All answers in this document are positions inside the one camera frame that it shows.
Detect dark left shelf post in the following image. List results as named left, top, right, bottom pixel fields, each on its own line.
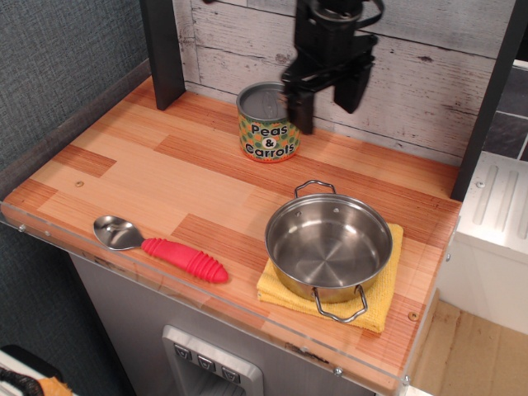
left=139, top=0, right=186, bottom=111

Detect white toy sink unit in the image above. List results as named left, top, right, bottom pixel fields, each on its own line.
left=435, top=59, right=528, bottom=337

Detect grey ice dispenser panel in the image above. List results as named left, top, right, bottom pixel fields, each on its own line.
left=162, top=325, right=264, bottom=395

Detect stainless steel pot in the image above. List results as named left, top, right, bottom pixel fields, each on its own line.
left=264, top=181, right=394, bottom=323

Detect red handled metal spoon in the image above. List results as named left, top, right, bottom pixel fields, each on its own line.
left=93, top=215, right=229, bottom=284

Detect dark right shelf post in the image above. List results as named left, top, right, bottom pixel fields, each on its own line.
left=450, top=0, right=527, bottom=201

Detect yellow folded cloth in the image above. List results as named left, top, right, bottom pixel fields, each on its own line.
left=257, top=224, right=403, bottom=333

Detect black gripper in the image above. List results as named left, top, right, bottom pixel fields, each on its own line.
left=282, top=1, right=384, bottom=134

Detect orange cloth piece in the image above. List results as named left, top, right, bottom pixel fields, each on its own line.
left=37, top=377, right=75, bottom=396

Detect clear acrylic table edge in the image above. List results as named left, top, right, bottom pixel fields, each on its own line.
left=2, top=197, right=460, bottom=395

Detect dark shelf post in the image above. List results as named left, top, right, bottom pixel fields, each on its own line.
left=139, top=0, right=186, bottom=111
left=450, top=0, right=527, bottom=201

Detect peas and carrots can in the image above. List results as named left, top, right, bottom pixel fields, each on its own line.
left=236, top=82, right=300, bottom=163

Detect black braided cable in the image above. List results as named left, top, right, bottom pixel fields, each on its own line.
left=0, top=367, right=42, bottom=396

